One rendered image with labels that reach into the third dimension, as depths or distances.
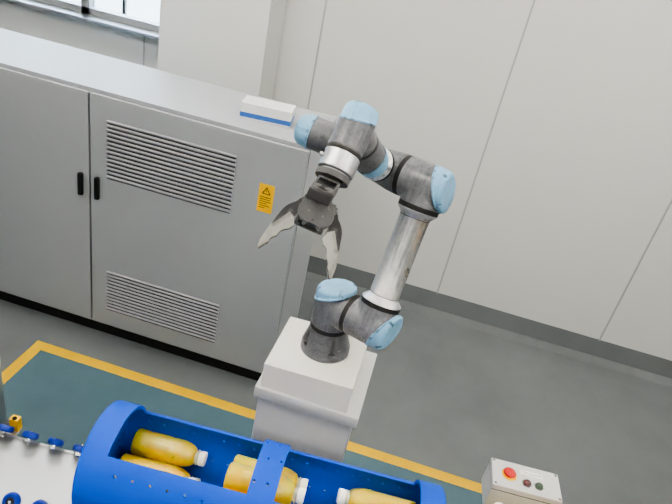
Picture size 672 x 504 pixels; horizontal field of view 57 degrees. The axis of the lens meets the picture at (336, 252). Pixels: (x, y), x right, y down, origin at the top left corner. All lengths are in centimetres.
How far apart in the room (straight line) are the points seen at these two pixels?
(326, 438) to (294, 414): 12
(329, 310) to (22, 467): 95
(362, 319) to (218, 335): 180
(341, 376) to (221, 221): 143
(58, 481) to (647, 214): 350
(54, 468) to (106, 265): 173
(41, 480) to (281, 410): 68
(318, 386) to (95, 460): 62
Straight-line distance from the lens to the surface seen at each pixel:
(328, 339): 182
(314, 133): 137
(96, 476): 163
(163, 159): 304
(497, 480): 192
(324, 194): 110
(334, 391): 181
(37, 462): 199
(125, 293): 354
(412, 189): 165
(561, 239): 423
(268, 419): 196
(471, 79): 387
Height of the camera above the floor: 244
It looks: 30 degrees down
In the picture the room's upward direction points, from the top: 13 degrees clockwise
